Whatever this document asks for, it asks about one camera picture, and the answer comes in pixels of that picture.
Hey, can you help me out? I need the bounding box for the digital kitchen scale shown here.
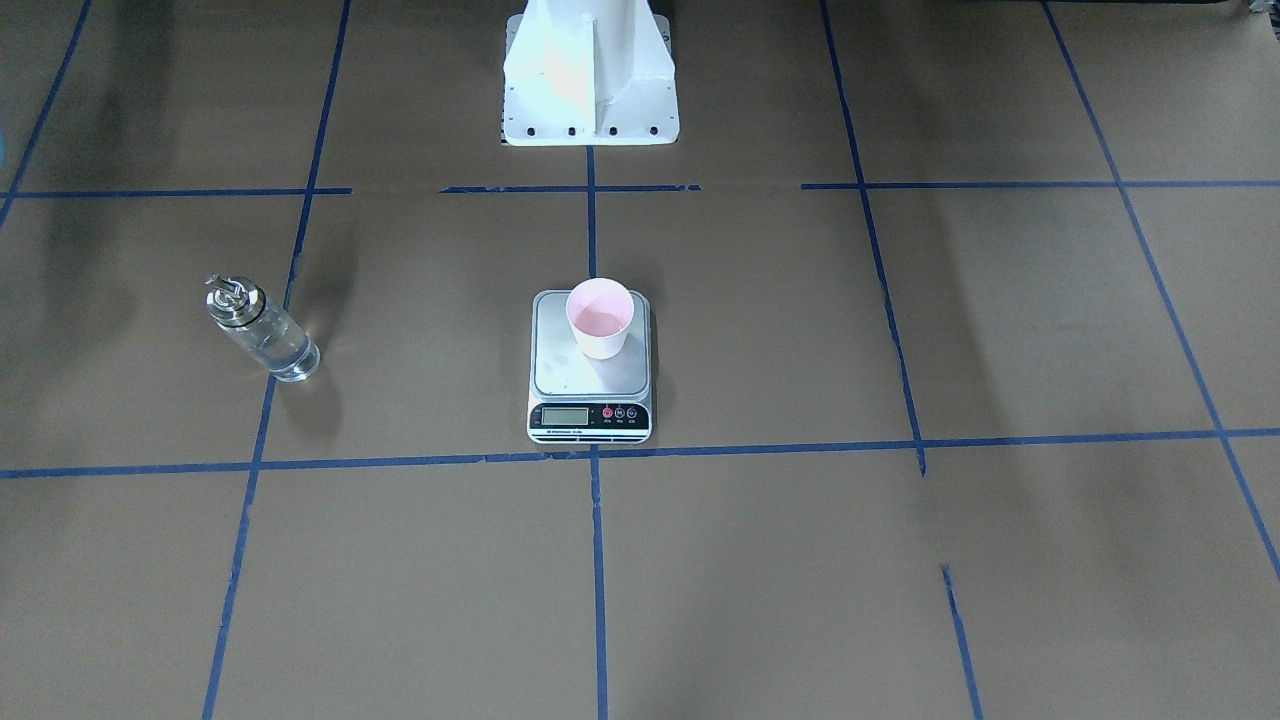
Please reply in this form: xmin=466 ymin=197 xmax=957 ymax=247
xmin=526 ymin=290 xmax=655 ymax=445

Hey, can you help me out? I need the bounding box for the pink paper cup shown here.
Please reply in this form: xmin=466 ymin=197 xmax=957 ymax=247
xmin=564 ymin=278 xmax=635 ymax=360

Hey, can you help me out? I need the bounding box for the glass sauce bottle metal spout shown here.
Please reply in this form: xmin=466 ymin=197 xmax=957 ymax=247
xmin=205 ymin=274 xmax=321 ymax=383

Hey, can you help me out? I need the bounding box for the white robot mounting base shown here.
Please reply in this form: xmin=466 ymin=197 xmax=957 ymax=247
xmin=500 ymin=1 xmax=681 ymax=147

